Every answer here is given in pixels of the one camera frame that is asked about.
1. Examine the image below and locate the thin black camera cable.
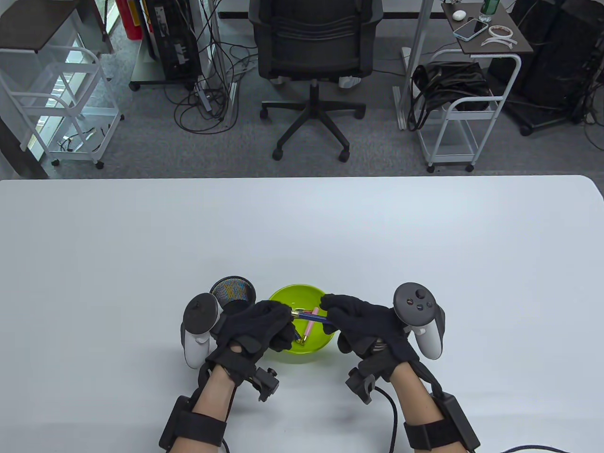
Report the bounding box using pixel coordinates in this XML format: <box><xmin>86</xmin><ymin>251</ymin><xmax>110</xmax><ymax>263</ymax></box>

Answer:
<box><xmin>374</xmin><ymin>385</ymin><xmax>400</xmax><ymax>453</ymax></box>

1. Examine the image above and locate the grey wheeled platform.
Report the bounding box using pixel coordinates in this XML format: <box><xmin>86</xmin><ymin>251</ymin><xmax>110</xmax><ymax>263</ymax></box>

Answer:
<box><xmin>129</xmin><ymin>45</ymin><xmax>208</xmax><ymax>92</ymax></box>

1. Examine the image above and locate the long black sensor box cable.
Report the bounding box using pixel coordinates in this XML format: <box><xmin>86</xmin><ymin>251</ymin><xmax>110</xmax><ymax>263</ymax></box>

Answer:
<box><xmin>500</xmin><ymin>445</ymin><xmax>571</xmax><ymax>453</ymax></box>

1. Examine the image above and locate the white cart with brown top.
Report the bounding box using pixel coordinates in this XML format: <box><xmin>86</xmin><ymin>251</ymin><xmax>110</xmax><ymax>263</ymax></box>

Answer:
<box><xmin>0</xmin><ymin>0</ymin><xmax>126</xmax><ymax>169</ymax></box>

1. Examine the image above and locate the black wrist strap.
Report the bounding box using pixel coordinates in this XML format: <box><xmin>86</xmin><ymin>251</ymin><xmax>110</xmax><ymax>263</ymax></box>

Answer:
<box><xmin>403</xmin><ymin>418</ymin><xmax>456</xmax><ymax>449</ymax></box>
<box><xmin>172</xmin><ymin>413</ymin><xmax>228</xmax><ymax>446</ymax></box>

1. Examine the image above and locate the person's left forearm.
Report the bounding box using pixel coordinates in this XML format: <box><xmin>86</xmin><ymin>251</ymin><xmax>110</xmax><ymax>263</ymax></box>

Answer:
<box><xmin>189</xmin><ymin>366</ymin><xmax>236</xmax><ymax>453</ymax></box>

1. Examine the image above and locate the smartphone with light case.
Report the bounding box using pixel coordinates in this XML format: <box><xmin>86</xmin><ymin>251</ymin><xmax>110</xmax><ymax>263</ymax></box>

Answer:
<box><xmin>453</xmin><ymin>18</ymin><xmax>489</xmax><ymax>42</ymax></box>

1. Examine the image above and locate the person's left hand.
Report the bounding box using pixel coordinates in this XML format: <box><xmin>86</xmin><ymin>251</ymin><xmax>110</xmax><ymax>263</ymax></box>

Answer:
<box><xmin>206</xmin><ymin>301</ymin><xmax>296</xmax><ymax>380</ymax></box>

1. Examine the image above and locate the bundle of black floor cables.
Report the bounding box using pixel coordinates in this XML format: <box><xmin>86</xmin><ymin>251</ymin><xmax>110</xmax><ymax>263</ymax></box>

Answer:
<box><xmin>163</xmin><ymin>0</ymin><xmax>265</xmax><ymax>135</ymax></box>

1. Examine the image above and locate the dark power strip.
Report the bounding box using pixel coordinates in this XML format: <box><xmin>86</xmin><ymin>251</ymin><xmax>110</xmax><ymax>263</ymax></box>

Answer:
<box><xmin>196</xmin><ymin>80</ymin><xmax>214</xmax><ymax>112</ymax></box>

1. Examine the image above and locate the grey and white controller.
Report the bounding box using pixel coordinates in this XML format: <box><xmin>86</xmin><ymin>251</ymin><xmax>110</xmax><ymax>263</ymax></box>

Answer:
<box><xmin>181</xmin><ymin>293</ymin><xmax>220</xmax><ymax>369</ymax></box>
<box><xmin>393</xmin><ymin>282</ymin><xmax>445</xmax><ymax>360</ymax></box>

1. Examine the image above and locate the black wrist sensor box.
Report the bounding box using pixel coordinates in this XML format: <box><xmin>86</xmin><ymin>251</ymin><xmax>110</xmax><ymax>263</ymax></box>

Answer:
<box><xmin>159</xmin><ymin>395</ymin><xmax>192</xmax><ymax>451</ymax></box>
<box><xmin>439</xmin><ymin>394</ymin><xmax>481</xmax><ymax>449</ymax></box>

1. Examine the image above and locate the black mesh pen holder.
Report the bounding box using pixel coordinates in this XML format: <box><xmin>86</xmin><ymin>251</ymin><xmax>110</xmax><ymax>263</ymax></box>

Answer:
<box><xmin>209</xmin><ymin>276</ymin><xmax>257</xmax><ymax>314</ymax></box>

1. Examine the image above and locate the white desk leg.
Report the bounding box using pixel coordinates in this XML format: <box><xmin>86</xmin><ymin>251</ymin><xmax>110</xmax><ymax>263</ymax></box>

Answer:
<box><xmin>393</xmin><ymin>0</ymin><xmax>435</xmax><ymax>131</ymax></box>
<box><xmin>201</xmin><ymin>0</ymin><xmax>238</xmax><ymax>128</ymax></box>

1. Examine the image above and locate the black bag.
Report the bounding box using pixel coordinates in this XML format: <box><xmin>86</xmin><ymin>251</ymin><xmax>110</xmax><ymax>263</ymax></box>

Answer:
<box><xmin>407</xmin><ymin>61</ymin><xmax>494</xmax><ymax>132</ymax></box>

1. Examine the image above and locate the red fire extinguisher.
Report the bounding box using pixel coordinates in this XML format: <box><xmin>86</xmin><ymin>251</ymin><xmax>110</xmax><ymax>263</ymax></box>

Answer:
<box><xmin>116</xmin><ymin>0</ymin><xmax>142</xmax><ymax>41</ymax></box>

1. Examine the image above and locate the white side table brown top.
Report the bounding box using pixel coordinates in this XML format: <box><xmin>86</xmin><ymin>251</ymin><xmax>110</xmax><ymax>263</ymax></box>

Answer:
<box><xmin>415</xmin><ymin>0</ymin><xmax>534</xmax><ymax>173</ymax></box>

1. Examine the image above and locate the black computer tower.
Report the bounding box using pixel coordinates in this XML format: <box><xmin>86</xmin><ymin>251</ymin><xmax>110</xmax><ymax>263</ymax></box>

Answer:
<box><xmin>141</xmin><ymin>0</ymin><xmax>204</xmax><ymax>83</ymax></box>

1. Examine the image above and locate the pink fountain pen barrel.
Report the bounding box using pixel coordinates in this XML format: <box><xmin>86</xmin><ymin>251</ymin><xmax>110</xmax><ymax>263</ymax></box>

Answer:
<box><xmin>301</xmin><ymin>308</ymin><xmax>320</xmax><ymax>345</ymax></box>

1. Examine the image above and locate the person's right forearm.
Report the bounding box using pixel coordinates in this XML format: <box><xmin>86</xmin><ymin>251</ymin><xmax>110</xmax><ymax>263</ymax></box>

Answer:
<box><xmin>392</xmin><ymin>363</ymin><xmax>453</xmax><ymax>453</ymax></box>

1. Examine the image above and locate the person's right hand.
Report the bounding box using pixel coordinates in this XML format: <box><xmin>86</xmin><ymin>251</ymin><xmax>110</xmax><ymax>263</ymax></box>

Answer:
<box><xmin>320</xmin><ymin>294</ymin><xmax>420</xmax><ymax>380</ymax></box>

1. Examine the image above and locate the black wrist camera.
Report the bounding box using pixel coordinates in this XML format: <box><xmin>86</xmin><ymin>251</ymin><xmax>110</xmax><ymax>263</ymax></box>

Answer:
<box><xmin>252</xmin><ymin>367</ymin><xmax>280</xmax><ymax>403</ymax></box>
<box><xmin>346</xmin><ymin>368</ymin><xmax>377</xmax><ymax>405</ymax></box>

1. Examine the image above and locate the lime green plastic bowl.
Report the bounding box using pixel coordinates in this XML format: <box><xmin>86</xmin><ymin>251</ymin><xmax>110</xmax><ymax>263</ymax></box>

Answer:
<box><xmin>268</xmin><ymin>284</ymin><xmax>336</xmax><ymax>364</ymax></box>

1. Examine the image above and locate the black office chair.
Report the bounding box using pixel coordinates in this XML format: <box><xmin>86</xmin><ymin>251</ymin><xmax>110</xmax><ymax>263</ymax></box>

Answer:
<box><xmin>248</xmin><ymin>0</ymin><xmax>384</xmax><ymax>163</ymax></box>

